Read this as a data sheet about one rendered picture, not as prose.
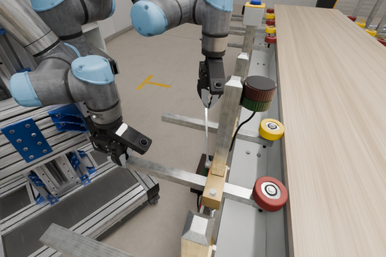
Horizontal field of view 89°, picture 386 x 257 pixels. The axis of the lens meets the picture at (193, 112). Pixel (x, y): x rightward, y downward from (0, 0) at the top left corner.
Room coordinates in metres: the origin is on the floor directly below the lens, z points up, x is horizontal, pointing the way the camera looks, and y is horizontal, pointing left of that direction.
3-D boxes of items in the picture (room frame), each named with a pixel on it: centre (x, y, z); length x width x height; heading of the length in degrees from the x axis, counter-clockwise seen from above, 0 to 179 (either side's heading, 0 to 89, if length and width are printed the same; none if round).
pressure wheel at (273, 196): (0.27, -0.20, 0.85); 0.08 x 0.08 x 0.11
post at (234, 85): (0.34, -0.08, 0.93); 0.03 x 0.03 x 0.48; 74
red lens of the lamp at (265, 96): (0.33, -0.13, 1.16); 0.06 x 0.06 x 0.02
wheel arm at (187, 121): (0.56, -0.09, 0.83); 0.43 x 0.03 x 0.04; 74
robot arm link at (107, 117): (0.38, 0.22, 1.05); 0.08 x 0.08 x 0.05
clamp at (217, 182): (0.32, -0.08, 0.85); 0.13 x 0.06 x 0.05; 164
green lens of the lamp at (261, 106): (0.33, -0.13, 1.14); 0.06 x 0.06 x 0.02
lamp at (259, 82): (0.33, -0.12, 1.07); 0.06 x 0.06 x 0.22; 74
